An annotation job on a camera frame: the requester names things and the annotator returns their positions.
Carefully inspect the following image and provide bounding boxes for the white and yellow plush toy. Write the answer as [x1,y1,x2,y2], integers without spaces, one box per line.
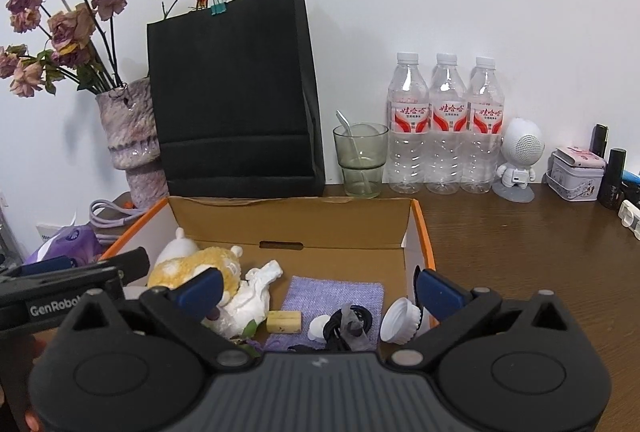
[147,227,245,314]

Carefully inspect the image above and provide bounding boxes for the white ribbed round cap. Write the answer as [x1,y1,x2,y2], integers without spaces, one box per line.
[379,296,425,346]

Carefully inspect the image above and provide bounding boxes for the printed tin box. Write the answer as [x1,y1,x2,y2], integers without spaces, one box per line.
[544,159,603,203]

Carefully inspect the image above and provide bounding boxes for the black paper bag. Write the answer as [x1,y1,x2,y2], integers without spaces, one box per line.
[146,0,326,199]

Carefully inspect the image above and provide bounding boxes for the purple textured vase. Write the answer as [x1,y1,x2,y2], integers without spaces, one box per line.
[94,78,169,209]

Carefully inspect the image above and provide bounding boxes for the purple power cable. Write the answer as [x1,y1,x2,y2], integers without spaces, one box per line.
[88,199,146,243]

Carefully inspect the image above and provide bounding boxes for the small white cap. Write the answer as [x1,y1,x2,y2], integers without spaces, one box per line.
[308,315,331,342]

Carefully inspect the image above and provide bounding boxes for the small yellow block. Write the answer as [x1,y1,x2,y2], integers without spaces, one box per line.
[266,310,303,333]

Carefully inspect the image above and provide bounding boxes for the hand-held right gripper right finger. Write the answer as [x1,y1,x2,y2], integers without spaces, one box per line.
[392,268,576,370]

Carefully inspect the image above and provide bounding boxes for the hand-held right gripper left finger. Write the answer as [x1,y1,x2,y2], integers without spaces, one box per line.
[67,268,253,370]

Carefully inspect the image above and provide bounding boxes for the clear water bottle red label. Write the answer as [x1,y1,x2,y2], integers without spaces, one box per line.
[387,51,432,195]
[428,52,469,194]
[462,55,506,194]

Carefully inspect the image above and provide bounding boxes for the orange cardboard box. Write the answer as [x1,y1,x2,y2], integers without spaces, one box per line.
[97,195,437,354]

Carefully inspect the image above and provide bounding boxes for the clear glass cup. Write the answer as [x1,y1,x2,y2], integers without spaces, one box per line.
[333,121,390,200]

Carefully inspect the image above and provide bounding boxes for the black lipstick tube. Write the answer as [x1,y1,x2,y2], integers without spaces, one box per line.
[589,124,610,158]
[598,147,628,212]

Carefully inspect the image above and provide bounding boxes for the white plug adapter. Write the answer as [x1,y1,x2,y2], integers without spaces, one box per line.
[617,199,640,239]

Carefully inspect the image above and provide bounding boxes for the white tissue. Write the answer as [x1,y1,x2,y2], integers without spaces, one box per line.
[202,260,285,339]

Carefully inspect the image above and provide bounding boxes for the purple tissue pack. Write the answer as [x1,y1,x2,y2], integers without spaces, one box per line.
[24,212,104,266]

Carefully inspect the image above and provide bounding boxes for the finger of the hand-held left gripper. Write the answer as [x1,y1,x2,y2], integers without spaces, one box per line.
[102,247,151,286]
[22,255,77,277]

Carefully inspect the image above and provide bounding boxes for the clear plastic spoon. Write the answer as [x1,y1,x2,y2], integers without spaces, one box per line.
[335,110,374,196]

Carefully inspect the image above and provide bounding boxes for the white robot-shaped speaker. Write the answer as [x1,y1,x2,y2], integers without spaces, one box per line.
[492,117,545,203]

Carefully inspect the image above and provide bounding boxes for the pink and white small case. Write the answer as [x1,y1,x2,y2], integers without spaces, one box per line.
[551,145,606,169]

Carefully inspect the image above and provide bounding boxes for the purple drawstring pouch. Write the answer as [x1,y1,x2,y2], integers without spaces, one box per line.
[264,275,386,353]

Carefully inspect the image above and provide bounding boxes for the dried pink roses bouquet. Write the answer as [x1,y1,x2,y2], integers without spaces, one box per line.
[0,0,129,98]

